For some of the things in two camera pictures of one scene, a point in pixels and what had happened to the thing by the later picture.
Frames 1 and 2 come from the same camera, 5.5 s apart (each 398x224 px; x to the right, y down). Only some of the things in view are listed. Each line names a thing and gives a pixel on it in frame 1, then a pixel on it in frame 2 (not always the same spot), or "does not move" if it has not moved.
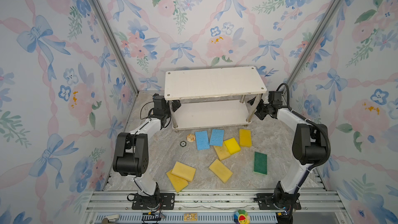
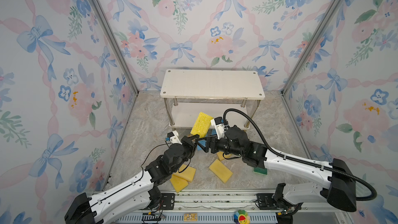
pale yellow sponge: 219,170 does not move
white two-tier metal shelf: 213,97 does not move
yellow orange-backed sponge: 184,171 does not move
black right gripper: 260,115 -> 209,140
